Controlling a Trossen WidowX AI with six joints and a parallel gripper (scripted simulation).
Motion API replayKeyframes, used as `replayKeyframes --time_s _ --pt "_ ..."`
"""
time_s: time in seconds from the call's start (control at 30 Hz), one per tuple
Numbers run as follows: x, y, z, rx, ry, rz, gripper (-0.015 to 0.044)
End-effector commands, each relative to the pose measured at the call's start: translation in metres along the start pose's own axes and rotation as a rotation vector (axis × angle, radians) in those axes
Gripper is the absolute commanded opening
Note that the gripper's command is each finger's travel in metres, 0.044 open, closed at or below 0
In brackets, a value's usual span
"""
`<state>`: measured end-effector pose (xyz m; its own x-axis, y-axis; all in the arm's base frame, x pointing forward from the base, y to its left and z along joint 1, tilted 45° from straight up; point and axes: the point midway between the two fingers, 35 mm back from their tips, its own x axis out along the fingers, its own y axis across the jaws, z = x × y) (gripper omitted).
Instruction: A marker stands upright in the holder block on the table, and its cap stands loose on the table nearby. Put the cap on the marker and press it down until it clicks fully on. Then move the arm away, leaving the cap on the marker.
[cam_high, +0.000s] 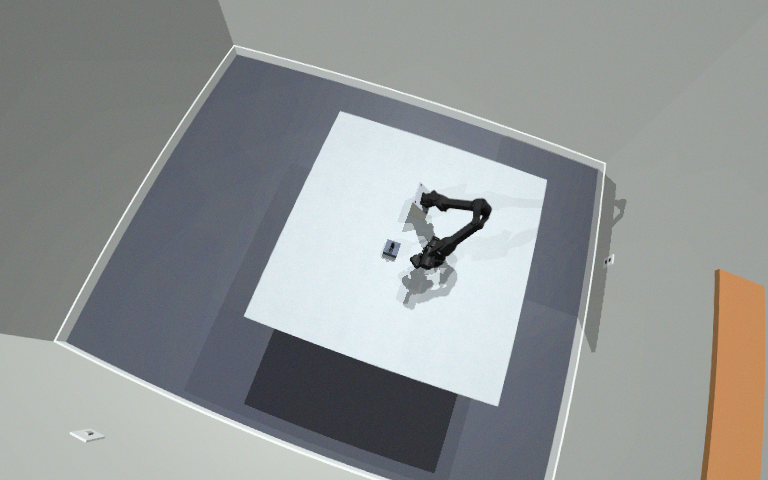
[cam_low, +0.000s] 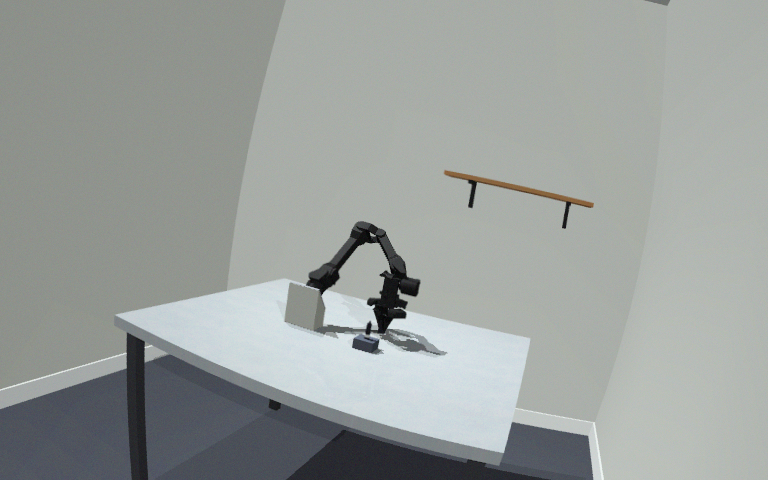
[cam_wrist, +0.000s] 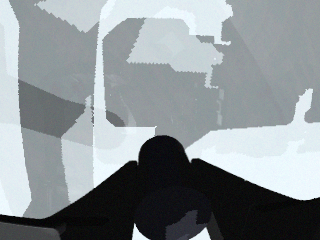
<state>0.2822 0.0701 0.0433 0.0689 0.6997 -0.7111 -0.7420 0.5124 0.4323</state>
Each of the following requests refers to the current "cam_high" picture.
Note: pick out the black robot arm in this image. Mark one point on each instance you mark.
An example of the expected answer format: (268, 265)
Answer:
(446, 246)

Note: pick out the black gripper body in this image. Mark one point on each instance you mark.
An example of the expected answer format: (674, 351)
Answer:
(415, 260)

